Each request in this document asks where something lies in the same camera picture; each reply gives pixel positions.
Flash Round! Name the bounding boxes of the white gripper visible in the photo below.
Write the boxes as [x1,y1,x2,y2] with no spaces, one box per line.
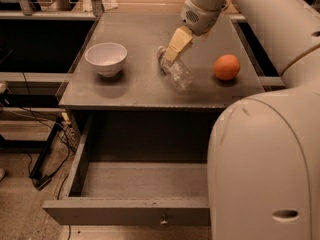
[164,0,221,63]

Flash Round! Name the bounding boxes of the clear plastic water bottle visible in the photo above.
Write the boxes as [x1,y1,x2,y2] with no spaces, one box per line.
[157,46,193,92]

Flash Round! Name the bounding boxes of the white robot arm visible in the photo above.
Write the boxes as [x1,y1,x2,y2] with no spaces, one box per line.
[169,0,320,240]

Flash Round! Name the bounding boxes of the open grey top drawer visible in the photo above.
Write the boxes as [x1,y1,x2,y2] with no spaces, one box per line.
[43,111,215,226]

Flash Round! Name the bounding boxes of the small metal drawer knob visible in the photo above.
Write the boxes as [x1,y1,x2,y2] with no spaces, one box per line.
[160,218,168,226]

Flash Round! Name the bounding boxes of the orange fruit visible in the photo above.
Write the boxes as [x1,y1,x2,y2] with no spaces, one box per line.
[213,54,241,81]

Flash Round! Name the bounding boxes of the white ceramic bowl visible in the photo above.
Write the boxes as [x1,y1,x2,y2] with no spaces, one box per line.
[85,42,127,77]

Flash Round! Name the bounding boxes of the grey cabinet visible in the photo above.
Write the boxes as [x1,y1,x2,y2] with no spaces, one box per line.
[60,13,264,133]

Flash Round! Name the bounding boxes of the black metal stand leg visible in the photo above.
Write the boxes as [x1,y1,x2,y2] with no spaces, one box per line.
[29,117,63,191]

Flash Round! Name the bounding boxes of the black floor cables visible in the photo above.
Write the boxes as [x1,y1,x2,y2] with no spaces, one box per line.
[0,72,79,240]

